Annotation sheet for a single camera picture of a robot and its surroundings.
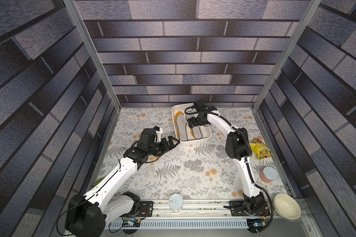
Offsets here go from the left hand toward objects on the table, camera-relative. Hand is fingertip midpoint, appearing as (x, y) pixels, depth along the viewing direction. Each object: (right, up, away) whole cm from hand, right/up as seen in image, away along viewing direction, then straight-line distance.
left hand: (176, 144), depth 76 cm
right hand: (+13, +11, +28) cm, 33 cm away
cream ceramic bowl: (+57, -32, -2) cm, 66 cm away
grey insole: (+3, +10, +29) cm, 31 cm away
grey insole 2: (+14, +4, +24) cm, 28 cm away
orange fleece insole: (0, +8, +28) cm, 29 cm away
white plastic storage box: (+21, +5, +27) cm, 35 cm away
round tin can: (+51, -17, +4) cm, 54 cm away
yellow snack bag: (+53, -6, +14) cm, 55 cm away
